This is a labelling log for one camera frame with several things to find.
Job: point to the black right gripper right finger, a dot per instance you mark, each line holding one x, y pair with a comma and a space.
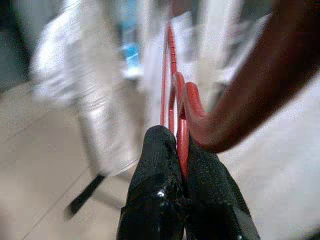
212, 200

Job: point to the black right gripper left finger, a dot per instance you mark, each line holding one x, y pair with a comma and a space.
155, 180

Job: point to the red clothes hanger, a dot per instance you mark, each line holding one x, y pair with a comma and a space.
192, 100

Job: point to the black clothes rack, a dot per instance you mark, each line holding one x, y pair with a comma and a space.
85, 197

